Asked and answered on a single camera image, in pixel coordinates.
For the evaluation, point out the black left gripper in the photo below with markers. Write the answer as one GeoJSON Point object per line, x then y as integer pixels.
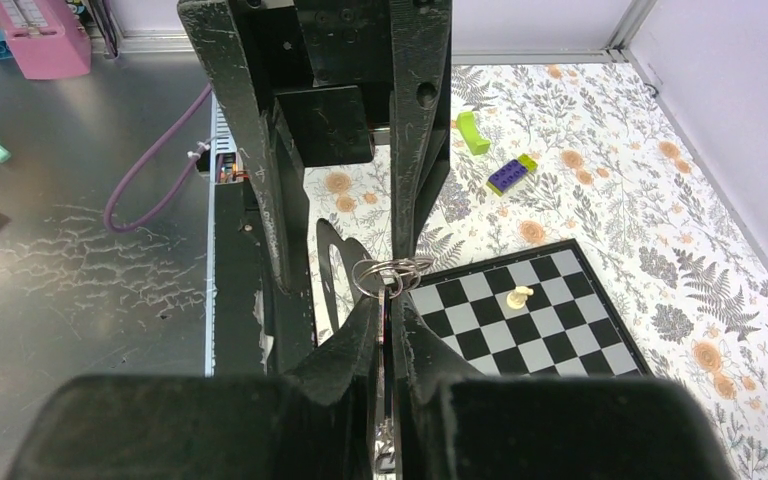
{"type": "Point", "coordinates": [308, 82]}

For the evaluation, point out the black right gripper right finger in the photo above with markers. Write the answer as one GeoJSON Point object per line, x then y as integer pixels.
{"type": "Point", "coordinates": [453, 422]}

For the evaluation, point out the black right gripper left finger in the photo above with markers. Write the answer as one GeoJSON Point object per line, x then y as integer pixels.
{"type": "Point", "coordinates": [314, 421]}

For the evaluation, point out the beige chess pawn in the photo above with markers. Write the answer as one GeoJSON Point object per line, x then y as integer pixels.
{"type": "Point", "coordinates": [518, 297]}

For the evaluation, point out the black white chessboard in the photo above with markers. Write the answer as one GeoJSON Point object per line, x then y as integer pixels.
{"type": "Point", "coordinates": [569, 327]}

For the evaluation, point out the purple green toy brick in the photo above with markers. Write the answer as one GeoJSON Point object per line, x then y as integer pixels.
{"type": "Point", "coordinates": [510, 174]}

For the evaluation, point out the floral table cloth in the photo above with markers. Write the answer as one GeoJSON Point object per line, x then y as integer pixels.
{"type": "Point", "coordinates": [614, 175]}

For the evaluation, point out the pink metronome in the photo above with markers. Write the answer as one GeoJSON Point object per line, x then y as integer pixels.
{"type": "Point", "coordinates": [46, 39]}

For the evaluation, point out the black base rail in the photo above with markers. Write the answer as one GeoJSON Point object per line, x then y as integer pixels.
{"type": "Point", "coordinates": [251, 325]}

